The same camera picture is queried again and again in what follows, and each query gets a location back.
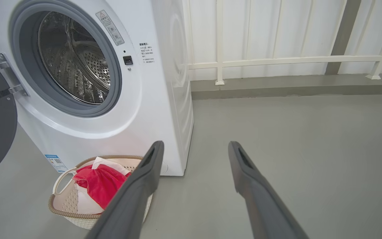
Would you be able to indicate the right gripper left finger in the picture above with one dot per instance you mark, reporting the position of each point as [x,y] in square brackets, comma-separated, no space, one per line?
[134,199]

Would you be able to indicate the black text instruction sticker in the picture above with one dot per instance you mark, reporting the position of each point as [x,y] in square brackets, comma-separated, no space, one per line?
[147,53]

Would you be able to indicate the metal door hinge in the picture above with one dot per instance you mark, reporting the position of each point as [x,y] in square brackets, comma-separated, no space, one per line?
[12,79]

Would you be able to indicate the cream laundry basket brown rim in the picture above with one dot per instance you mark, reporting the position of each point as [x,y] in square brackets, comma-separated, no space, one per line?
[65,205]

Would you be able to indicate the white metal railing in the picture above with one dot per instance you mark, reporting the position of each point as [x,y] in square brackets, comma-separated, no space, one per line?
[277,61]

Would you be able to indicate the blue energy label sticker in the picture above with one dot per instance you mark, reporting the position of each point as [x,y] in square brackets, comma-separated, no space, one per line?
[56,163]

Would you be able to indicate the stainless steel washing machine drum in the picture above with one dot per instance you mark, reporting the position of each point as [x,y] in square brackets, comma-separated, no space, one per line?
[75,59]

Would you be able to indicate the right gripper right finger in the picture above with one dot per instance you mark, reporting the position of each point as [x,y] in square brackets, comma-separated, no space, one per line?
[264,209]

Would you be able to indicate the red and white garment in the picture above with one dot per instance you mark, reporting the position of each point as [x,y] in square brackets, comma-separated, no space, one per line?
[101,186]

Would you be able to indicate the grey warning sticker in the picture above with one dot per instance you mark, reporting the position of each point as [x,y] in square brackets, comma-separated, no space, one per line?
[110,27]

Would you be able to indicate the white front-load washing machine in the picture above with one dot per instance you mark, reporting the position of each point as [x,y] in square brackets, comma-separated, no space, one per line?
[144,99]

